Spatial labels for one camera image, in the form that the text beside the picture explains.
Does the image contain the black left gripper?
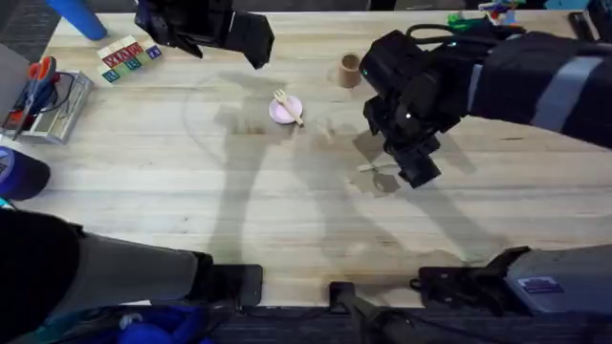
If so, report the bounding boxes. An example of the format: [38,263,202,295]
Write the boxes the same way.
[133,0,276,71]

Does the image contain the pale wooden utensil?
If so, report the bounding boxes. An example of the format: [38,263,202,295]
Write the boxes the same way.
[358,161,402,174]

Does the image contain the pink plate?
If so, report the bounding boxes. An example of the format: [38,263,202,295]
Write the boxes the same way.
[268,94,304,126]

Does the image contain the brown cylindrical container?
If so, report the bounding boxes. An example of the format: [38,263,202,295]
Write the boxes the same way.
[339,52,363,90]

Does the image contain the wooden fork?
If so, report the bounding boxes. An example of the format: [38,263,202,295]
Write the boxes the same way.
[273,89,306,129]

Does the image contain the toy letter blocks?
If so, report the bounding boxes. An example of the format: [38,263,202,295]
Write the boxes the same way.
[96,33,164,84]

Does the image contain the colourful toy heap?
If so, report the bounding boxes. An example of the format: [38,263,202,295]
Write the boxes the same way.
[446,0,528,32]

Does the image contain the blue cylinder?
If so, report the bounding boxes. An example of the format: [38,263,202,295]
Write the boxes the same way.
[44,0,109,42]

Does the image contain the clear box with scissors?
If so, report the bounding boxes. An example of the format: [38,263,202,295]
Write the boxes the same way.
[0,55,96,146]

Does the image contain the dark blue roll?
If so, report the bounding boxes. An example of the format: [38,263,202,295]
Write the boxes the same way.
[0,144,52,203]

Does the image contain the blue bundle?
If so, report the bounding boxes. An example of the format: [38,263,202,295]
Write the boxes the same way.
[116,305,212,344]

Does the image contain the black cable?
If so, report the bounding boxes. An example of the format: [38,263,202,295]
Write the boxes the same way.
[404,22,527,48]

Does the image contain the black mount bracket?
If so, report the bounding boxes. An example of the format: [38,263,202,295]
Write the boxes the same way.
[328,281,431,344]

